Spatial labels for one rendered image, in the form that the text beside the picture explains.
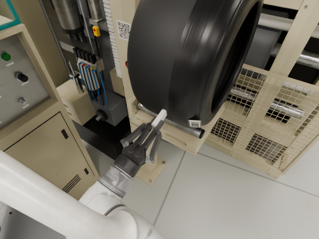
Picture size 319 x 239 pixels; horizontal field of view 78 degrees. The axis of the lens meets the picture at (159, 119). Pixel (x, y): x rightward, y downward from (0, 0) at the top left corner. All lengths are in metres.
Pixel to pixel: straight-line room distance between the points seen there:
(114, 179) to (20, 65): 0.66
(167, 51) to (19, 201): 0.45
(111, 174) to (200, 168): 1.32
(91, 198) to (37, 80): 0.67
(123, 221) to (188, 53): 0.41
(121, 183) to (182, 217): 1.11
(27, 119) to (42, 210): 0.75
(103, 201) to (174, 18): 0.50
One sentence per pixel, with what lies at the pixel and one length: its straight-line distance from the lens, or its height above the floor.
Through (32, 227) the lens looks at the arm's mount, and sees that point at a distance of 0.96.
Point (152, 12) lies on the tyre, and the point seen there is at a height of 1.38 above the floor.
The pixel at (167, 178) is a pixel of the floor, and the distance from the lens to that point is 1.74.
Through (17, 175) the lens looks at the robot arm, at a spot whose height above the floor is 1.29.
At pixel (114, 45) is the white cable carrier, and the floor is 1.12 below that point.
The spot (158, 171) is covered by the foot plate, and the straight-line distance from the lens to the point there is 1.76.
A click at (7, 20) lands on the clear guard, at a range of 0.95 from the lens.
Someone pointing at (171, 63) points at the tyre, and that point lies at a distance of 0.55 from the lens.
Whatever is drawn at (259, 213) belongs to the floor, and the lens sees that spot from 1.81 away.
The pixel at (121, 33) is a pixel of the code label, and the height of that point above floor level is 1.20.
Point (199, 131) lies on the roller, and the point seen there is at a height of 0.92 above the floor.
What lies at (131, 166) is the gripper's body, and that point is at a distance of 0.58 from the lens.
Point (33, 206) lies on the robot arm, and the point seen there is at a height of 1.25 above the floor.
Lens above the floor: 1.57
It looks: 48 degrees down
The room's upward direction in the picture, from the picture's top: straight up
